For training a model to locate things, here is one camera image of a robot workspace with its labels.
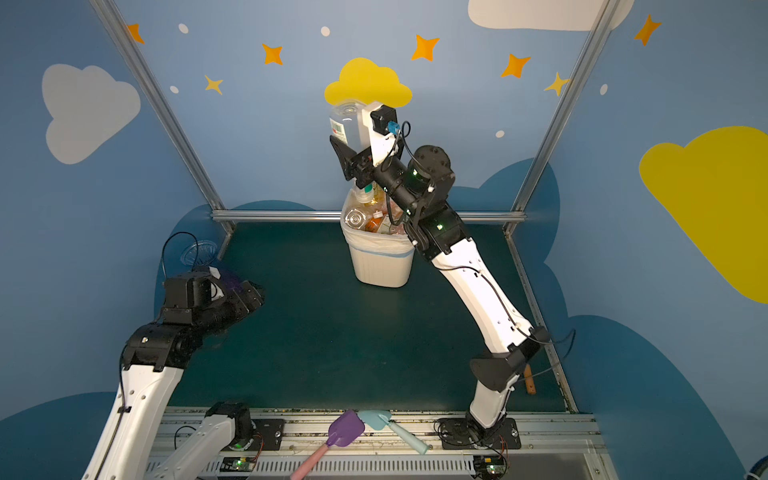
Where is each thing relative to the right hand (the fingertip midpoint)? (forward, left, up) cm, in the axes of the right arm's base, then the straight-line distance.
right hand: (355, 124), depth 53 cm
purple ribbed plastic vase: (0, +50, -40) cm, 64 cm away
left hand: (-16, +25, -35) cm, 46 cm away
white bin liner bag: (+3, 0, -35) cm, 35 cm away
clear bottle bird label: (+8, +4, -31) cm, 32 cm away
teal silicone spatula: (-36, -5, -60) cm, 71 cm away
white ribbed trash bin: (+4, -3, -49) cm, 49 cm away
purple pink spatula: (-40, +3, -60) cm, 72 cm away
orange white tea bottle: (+16, 0, -41) cm, 44 cm away
